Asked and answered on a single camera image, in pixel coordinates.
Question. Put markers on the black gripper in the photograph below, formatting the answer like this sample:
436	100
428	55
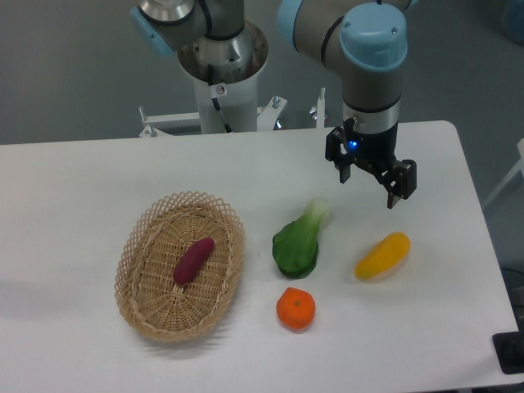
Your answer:
374	153

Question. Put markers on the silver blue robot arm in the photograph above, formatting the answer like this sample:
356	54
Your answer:
363	42

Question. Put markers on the purple sweet potato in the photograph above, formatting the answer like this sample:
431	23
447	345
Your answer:
192	260

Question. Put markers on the woven wicker basket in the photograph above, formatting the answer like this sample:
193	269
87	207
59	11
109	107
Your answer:
145	291

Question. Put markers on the yellow mango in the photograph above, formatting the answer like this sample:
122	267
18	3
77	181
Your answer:
385	255

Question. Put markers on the green bok choy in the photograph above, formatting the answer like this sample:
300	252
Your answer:
295	247

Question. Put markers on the orange tangerine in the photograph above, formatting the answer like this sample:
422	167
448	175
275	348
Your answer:
296	309

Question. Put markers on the black device at table edge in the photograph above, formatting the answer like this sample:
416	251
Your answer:
509	351

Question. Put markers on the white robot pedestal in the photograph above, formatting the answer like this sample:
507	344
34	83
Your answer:
226	68

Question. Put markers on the white metal base frame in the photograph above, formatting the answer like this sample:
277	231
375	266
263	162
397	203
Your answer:
216	117

